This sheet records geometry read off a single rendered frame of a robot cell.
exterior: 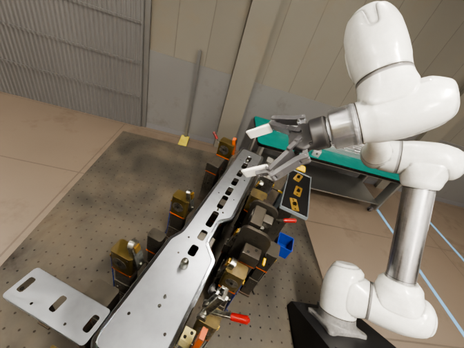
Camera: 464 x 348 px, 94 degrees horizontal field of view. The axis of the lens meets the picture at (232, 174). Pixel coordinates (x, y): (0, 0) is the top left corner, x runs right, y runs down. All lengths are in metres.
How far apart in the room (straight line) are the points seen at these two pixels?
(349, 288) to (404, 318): 0.19
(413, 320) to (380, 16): 1.00
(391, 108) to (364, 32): 0.16
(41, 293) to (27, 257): 0.47
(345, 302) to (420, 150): 0.67
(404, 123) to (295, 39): 2.77
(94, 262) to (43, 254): 0.22
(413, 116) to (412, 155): 0.54
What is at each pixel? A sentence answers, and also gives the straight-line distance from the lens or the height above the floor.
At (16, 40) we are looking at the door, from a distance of 4.09.
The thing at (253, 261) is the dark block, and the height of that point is 1.10.
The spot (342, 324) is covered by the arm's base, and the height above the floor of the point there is 0.93.
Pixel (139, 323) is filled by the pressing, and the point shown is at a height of 1.00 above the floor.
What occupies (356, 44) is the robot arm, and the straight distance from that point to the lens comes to 0.57.
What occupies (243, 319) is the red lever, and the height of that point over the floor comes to 1.14.
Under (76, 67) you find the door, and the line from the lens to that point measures 3.75.
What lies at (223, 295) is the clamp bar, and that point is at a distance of 0.67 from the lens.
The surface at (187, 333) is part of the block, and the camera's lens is 0.79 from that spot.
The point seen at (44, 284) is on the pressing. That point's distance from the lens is 0.95.
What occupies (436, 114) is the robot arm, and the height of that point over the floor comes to 1.77.
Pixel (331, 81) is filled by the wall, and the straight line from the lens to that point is 3.46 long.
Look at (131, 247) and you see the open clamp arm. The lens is 0.83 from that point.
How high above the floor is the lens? 1.82
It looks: 36 degrees down
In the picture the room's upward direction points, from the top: 20 degrees clockwise
